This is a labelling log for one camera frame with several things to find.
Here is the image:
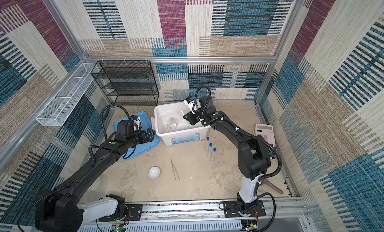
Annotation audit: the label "blue plastic bin lid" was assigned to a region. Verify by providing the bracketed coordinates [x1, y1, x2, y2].
[114, 112, 159, 160]

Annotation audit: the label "glass flask with stopper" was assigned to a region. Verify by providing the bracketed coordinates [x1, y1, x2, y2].
[167, 117, 179, 130]

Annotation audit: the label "white ceramic mortar bowl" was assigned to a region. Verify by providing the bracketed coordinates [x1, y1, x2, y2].
[148, 167, 161, 179]

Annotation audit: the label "metal tweezers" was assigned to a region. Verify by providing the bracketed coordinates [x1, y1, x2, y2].
[170, 159, 180, 182]

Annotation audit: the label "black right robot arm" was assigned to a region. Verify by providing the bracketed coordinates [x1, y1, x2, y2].
[183, 86, 282, 216]

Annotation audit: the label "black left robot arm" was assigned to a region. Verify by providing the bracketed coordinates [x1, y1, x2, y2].
[17, 114, 155, 232]

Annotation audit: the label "white plastic storage bin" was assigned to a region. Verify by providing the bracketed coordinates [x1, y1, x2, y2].
[152, 102, 209, 146]

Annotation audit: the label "clear tape roll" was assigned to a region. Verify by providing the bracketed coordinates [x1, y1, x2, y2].
[88, 176, 108, 193]

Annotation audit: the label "pink calculator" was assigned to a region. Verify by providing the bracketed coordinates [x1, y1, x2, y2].
[255, 124, 276, 147]

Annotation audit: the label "pink cup of markers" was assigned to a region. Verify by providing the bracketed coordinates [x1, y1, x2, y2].
[269, 147, 278, 160]

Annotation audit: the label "brown wooden tool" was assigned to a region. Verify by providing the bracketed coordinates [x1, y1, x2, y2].
[261, 179, 284, 195]

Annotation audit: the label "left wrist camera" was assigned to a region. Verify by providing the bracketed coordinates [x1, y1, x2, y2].
[131, 115, 141, 127]

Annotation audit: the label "black wire shelf rack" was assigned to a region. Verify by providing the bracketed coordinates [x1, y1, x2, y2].
[91, 60, 160, 105]

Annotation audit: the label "white mesh wall basket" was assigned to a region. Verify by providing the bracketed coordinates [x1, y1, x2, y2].
[36, 63, 95, 127]

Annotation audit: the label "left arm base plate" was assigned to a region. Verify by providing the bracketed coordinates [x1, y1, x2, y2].
[98, 204, 143, 222]

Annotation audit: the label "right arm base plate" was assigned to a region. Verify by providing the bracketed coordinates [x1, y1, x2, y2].
[219, 200, 266, 218]

